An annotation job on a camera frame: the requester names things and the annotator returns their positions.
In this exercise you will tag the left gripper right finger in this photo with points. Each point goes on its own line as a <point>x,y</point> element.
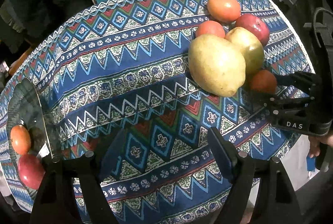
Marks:
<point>276,200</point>

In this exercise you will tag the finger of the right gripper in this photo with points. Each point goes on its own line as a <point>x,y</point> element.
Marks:
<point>305,81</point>

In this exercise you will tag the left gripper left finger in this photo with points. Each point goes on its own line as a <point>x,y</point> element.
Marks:
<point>58,199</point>

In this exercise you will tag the dark red apple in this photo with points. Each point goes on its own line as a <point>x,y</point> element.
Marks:
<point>31,171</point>

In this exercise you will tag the small tangerine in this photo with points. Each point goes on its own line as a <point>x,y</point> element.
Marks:
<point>264,81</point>
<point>210,27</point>

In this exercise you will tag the yellow green apple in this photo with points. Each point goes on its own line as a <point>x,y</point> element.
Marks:
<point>250,47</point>

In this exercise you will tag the large orange front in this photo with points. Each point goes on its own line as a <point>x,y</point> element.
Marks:
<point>20,139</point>

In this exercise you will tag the large orange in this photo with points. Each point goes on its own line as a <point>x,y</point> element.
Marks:
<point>226,11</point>
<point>20,139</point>

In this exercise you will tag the green yellow mango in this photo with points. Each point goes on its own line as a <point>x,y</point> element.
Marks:
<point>216,65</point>

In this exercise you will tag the large orange back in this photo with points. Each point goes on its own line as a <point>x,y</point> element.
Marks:
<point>226,11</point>

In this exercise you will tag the person right hand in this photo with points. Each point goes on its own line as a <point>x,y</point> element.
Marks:
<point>314,150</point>

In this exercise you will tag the red apple middle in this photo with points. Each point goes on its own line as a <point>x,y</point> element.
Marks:
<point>255,25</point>

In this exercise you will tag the dark glass bowl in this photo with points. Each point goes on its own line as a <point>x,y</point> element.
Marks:
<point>25,108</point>

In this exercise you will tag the patterned blue tablecloth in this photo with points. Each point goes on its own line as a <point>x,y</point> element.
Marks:
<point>123,64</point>

